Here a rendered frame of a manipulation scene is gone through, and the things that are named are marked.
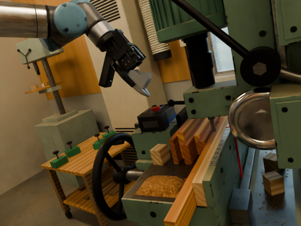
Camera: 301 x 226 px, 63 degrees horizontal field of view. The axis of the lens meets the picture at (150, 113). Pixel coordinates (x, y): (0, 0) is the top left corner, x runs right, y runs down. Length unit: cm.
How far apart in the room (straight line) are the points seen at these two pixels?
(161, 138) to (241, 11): 39
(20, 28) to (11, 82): 292
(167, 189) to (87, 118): 234
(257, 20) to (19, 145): 328
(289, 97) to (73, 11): 48
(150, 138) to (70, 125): 200
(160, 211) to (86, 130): 232
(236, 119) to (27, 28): 48
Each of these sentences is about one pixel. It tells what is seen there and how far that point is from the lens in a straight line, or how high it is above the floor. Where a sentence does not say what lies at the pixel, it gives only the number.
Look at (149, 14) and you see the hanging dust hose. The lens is 204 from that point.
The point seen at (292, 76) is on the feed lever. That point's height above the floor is 110.
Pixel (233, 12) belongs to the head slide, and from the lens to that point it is 53.
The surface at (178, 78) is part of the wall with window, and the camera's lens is 218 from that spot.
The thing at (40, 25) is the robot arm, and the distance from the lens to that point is 63.
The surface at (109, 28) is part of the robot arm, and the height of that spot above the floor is 128.
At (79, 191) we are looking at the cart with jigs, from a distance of 232.
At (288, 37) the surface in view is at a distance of 40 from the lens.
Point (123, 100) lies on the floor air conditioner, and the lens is 223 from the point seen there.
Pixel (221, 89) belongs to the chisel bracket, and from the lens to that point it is 58.
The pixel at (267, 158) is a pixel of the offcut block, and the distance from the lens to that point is 74.
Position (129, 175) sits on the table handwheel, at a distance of 83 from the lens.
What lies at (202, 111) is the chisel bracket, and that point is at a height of 102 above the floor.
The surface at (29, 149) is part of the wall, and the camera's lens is 360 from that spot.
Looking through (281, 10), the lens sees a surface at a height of 120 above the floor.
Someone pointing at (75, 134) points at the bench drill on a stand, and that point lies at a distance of 272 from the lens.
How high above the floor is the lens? 119
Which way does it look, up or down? 14 degrees down
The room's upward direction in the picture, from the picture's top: 15 degrees counter-clockwise
